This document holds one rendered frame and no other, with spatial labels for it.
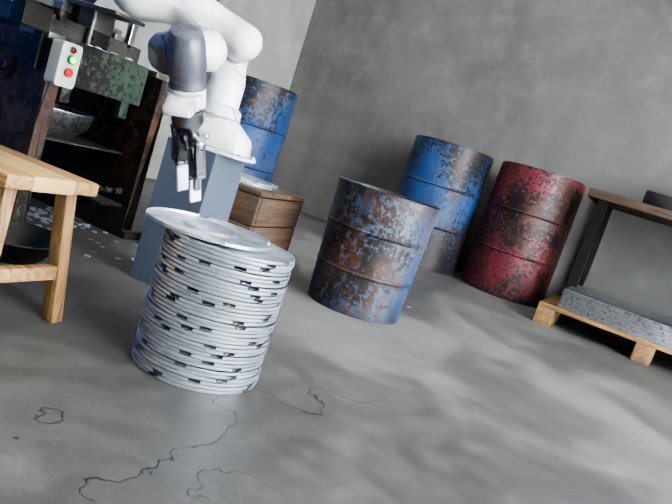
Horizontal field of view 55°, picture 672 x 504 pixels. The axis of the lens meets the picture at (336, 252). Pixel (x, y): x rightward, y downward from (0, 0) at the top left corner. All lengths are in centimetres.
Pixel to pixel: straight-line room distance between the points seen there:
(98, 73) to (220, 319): 130
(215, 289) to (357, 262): 113
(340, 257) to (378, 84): 327
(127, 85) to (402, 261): 119
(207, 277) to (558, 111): 406
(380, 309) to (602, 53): 322
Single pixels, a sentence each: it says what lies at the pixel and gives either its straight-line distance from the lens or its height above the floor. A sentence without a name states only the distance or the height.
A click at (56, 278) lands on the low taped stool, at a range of 155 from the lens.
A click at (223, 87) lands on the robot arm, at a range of 201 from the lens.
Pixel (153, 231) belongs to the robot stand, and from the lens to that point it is 206.
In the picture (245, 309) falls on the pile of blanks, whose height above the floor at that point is 19.
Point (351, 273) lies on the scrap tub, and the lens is 238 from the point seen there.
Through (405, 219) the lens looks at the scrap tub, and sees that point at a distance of 237.
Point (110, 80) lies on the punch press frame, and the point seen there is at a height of 56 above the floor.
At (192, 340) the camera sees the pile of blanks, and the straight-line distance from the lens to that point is 136.
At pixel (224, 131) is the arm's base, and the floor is 52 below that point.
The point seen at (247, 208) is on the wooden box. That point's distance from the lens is 232.
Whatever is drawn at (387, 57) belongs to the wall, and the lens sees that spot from 556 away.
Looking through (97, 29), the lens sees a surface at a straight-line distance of 248.
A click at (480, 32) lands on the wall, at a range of 537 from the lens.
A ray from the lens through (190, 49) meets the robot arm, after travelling 150.
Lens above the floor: 55
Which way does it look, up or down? 8 degrees down
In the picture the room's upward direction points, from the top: 18 degrees clockwise
